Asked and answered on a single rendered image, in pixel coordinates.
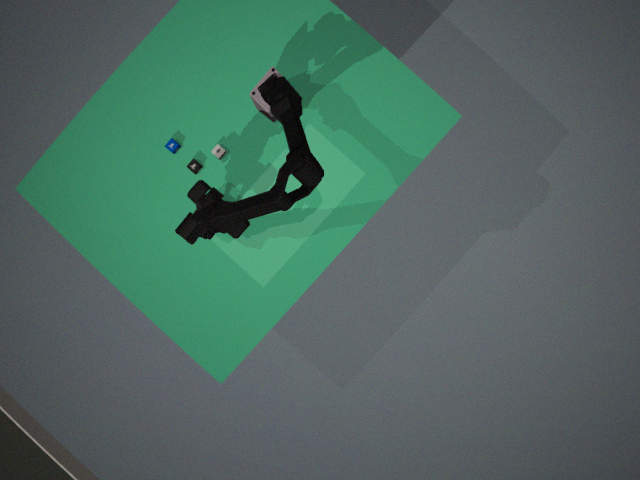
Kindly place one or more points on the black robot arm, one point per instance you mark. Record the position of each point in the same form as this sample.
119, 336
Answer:
213, 215

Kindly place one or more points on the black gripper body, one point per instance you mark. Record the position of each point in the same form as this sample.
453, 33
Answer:
201, 188

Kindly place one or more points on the blue block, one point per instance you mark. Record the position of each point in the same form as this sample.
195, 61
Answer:
172, 146

